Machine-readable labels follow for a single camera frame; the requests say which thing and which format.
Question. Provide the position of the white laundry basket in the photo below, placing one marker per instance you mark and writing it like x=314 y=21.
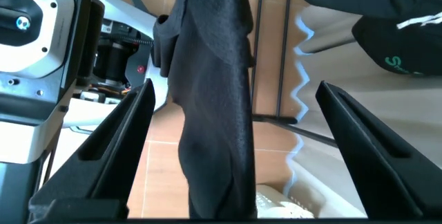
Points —
x=276 y=206

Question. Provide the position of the black clothes rack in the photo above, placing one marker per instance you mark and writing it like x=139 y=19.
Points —
x=284 y=61

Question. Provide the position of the black garment with white label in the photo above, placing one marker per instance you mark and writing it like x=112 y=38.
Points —
x=214 y=96

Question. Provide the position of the beige curtain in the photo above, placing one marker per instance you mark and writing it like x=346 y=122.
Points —
x=380 y=113

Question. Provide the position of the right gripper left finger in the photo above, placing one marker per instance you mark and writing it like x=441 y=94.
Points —
x=114 y=168

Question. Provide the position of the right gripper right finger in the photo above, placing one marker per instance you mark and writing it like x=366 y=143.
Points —
x=362 y=168

